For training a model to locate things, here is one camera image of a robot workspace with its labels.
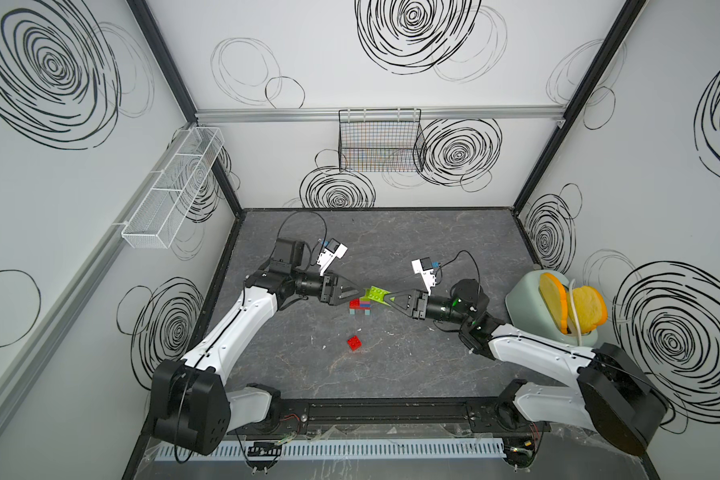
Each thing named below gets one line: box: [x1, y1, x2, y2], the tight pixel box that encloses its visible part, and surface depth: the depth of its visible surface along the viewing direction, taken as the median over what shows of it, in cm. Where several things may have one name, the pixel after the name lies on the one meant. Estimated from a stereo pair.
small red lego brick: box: [347, 335, 363, 351], surface depth 86 cm
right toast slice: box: [572, 286, 608, 334], surface depth 72 cm
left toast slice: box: [539, 272, 569, 334], surface depth 74 cm
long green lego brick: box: [364, 285, 391, 306], surface depth 73 cm
